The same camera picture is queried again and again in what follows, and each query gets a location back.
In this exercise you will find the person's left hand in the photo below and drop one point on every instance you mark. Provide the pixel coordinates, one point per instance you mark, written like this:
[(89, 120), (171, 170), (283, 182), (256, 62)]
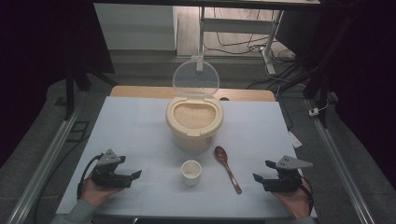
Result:
[(96, 194)]

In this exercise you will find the white desk frame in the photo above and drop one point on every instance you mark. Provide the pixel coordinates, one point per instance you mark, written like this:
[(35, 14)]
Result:
[(236, 25)]

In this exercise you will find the black stand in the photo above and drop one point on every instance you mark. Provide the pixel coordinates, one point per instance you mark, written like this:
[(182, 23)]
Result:
[(70, 90)]

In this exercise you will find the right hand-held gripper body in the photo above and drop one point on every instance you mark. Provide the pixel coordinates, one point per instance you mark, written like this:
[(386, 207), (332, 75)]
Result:
[(285, 179)]

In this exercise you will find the small white box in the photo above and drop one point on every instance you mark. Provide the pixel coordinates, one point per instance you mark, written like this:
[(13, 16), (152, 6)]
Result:
[(313, 112)]

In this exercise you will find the brown wooden spoon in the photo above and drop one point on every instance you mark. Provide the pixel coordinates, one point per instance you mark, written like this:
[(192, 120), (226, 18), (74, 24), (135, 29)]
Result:
[(224, 161)]

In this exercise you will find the cream rice container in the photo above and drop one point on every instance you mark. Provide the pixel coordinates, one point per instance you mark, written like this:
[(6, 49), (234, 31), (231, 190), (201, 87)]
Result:
[(194, 137)]

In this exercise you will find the clear round container lid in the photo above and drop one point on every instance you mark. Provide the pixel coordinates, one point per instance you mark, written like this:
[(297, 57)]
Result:
[(196, 76)]

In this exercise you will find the white table mat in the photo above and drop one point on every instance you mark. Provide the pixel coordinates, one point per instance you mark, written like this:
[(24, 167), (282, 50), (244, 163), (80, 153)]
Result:
[(134, 130)]

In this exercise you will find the white cup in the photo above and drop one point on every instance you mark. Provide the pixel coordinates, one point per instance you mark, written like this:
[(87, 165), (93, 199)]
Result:
[(191, 179)]

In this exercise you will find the white paper tag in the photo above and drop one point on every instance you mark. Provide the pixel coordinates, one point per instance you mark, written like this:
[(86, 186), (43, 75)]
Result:
[(295, 140)]

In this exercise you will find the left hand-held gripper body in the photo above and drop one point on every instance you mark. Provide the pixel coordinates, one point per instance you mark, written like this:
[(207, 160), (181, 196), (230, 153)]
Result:
[(107, 174)]

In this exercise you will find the person's right hand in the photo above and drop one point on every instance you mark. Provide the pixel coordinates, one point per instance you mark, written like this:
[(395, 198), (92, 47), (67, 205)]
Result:
[(294, 202)]

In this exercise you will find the wooden table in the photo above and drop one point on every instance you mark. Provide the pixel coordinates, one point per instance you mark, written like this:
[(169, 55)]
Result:
[(140, 92)]

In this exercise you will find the aluminium rail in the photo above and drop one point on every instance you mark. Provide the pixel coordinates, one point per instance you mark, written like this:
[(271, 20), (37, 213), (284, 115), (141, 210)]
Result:
[(46, 158), (339, 168)]

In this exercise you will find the rice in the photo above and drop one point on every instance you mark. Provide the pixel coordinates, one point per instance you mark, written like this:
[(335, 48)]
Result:
[(194, 115)]

